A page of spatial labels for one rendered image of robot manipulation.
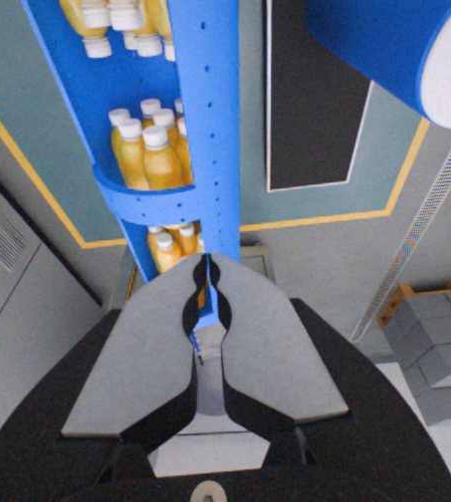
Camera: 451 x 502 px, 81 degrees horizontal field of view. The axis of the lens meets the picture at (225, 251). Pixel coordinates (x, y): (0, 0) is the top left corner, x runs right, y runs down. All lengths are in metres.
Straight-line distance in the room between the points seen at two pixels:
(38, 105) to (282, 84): 1.30
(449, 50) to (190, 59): 0.47
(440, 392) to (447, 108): 3.00
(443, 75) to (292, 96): 0.94
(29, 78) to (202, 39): 1.55
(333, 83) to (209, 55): 1.23
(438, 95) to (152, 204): 0.59
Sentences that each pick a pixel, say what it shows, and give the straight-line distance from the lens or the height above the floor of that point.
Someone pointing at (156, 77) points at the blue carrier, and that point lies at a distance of 0.66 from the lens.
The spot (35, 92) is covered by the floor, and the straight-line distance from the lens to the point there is 1.90.
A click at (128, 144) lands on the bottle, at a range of 0.54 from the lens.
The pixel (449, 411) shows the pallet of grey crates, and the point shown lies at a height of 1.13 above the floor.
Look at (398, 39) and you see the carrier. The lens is 0.78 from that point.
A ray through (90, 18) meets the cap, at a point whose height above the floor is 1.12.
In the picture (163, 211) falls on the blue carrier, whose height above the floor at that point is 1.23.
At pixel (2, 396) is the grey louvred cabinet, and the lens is 2.25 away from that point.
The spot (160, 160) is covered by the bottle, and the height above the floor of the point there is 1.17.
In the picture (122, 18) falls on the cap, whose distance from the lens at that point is 0.44.
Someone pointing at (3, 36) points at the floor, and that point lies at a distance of 1.88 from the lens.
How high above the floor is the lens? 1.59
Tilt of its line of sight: 43 degrees down
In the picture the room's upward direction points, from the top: 177 degrees clockwise
